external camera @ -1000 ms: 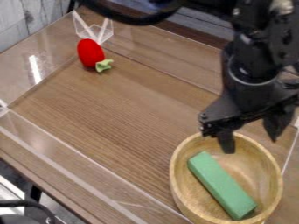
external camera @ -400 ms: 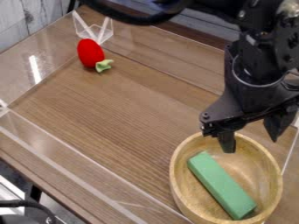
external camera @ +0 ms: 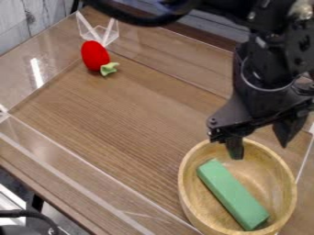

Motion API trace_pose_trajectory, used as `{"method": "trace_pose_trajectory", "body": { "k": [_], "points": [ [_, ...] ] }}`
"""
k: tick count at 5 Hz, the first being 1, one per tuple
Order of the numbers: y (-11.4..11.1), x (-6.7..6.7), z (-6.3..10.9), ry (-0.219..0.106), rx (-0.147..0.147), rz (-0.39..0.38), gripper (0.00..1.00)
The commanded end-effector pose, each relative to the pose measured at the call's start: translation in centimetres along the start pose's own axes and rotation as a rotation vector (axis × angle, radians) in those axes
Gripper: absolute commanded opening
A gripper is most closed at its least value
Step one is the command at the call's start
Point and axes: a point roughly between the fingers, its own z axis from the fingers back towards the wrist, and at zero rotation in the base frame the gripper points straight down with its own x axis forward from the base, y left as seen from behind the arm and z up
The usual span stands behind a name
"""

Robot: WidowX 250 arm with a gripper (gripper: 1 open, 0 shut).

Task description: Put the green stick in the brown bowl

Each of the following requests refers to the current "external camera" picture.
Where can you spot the green rectangular block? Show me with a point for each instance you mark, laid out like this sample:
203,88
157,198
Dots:
231,194

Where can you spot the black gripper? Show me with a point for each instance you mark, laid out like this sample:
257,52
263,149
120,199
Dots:
269,97

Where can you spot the clear acrylic front wall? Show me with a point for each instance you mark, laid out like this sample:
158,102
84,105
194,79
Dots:
95,200

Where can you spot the red plush strawberry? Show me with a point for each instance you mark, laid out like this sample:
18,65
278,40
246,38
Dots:
96,58

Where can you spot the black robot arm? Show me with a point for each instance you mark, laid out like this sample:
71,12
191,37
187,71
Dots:
281,29

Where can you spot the clear acrylic corner bracket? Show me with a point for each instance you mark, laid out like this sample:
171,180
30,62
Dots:
104,35

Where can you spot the wooden brown bowl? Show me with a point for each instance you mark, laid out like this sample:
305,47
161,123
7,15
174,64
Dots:
265,175

